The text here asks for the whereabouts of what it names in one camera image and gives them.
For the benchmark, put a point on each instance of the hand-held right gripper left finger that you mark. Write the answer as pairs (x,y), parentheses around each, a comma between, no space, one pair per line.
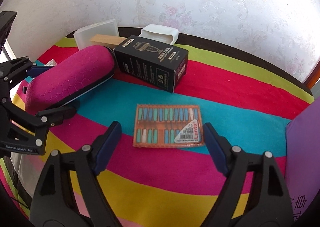
(107,147)

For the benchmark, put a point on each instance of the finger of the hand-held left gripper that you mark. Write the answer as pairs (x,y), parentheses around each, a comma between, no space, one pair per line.
(41,70)
(60,113)

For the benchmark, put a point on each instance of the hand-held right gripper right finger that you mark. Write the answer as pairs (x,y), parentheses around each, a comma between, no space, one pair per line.
(215,147)

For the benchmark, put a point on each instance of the magenta hard case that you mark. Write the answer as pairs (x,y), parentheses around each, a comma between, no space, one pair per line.
(70,77)

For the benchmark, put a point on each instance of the orange blister card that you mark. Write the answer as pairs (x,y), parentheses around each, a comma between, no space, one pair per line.
(162,127)

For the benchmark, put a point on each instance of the purple cardboard box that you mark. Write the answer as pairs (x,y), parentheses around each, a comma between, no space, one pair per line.
(302,154)

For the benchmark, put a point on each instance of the beige folded cloth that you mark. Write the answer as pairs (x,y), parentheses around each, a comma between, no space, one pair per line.
(22,174)

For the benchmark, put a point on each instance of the striped colourful cloth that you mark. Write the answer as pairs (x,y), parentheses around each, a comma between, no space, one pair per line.
(237,87)

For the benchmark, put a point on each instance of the translucent plastic box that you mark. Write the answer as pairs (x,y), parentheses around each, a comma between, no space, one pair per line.
(95,29)

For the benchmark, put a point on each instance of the wooden block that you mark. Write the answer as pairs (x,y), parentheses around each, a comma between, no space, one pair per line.
(105,40)

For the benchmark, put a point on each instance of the black product box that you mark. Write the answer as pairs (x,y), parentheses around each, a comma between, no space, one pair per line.
(150,64)

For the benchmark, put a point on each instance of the cream plastic holder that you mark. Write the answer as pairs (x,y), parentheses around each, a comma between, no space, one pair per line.
(160,31)

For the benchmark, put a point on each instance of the wooden door frame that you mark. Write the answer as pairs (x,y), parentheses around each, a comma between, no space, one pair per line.
(310,82)

